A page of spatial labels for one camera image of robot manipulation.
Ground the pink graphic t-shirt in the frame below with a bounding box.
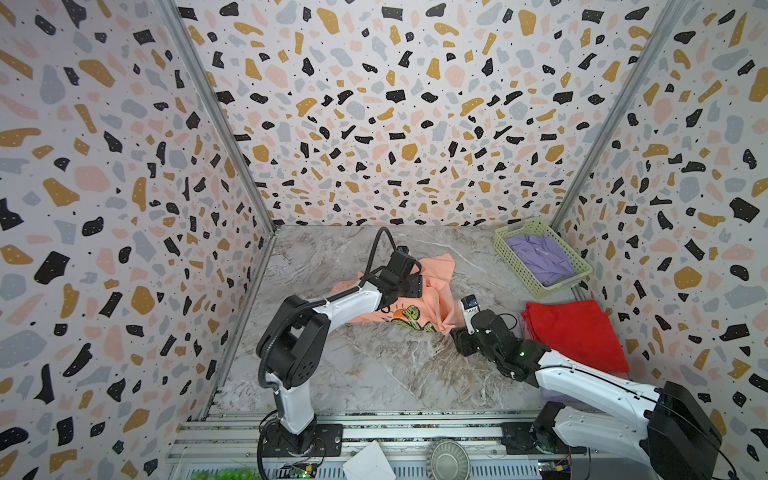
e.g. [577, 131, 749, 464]
[317, 254, 465, 335]

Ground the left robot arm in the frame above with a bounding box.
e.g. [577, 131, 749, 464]
[257, 227, 422, 455]

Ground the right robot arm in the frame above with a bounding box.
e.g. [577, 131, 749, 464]
[450, 296, 722, 479]

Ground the folded red t-shirt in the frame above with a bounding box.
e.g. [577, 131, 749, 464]
[521, 300, 630, 376]

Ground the purple t-shirt in basket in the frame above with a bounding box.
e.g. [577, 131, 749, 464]
[505, 234, 575, 287]

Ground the green plastic basket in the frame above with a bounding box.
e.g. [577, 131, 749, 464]
[492, 218, 593, 299]

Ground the grey ribbed plate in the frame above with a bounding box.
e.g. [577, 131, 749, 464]
[427, 439, 471, 480]

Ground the white paper sheet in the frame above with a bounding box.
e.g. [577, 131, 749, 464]
[342, 441, 397, 480]

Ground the green artificial grass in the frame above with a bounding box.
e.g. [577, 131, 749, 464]
[190, 468, 261, 480]

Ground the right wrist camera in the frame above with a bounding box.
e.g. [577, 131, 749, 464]
[459, 294, 480, 335]

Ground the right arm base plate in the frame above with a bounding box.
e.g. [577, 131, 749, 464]
[501, 421, 587, 455]

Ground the aluminium rail frame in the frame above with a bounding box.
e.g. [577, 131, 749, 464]
[167, 412, 656, 479]

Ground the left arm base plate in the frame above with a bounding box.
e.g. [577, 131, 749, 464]
[259, 422, 344, 458]

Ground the circuit board with wires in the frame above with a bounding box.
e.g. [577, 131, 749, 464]
[276, 463, 319, 479]

